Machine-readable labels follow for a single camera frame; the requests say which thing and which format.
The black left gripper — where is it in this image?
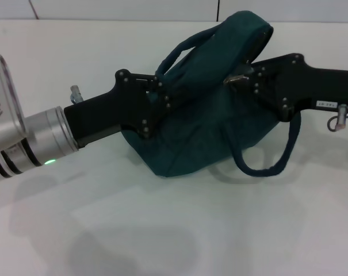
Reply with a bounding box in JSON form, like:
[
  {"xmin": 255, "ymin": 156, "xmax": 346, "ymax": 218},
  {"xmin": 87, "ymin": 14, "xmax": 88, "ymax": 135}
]
[{"xmin": 63, "ymin": 68, "xmax": 190, "ymax": 149}]

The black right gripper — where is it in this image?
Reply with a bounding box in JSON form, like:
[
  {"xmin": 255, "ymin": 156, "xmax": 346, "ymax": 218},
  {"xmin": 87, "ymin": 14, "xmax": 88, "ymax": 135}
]
[{"xmin": 224, "ymin": 53, "xmax": 348, "ymax": 122}]

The dark teal insulated lunch bag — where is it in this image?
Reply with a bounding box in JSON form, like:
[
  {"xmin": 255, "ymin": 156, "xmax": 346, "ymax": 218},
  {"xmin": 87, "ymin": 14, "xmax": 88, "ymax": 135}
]
[{"xmin": 121, "ymin": 11, "xmax": 303, "ymax": 179}]

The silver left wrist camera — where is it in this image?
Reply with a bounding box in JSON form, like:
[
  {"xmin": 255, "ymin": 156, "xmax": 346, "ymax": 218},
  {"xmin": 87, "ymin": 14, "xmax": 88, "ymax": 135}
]
[{"xmin": 0, "ymin": 53, "xmax": 26, "ymax": 156}]

